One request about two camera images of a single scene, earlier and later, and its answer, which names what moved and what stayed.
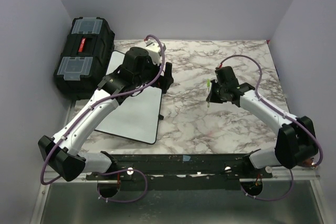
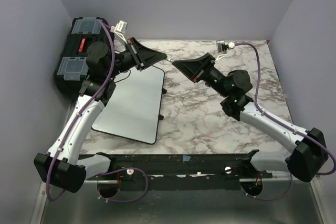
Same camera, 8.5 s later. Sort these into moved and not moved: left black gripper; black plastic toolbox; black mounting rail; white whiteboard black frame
Moved: left black gripper
Not moved: black mounting rail; white whiteboard black frame; black plastic toolbox
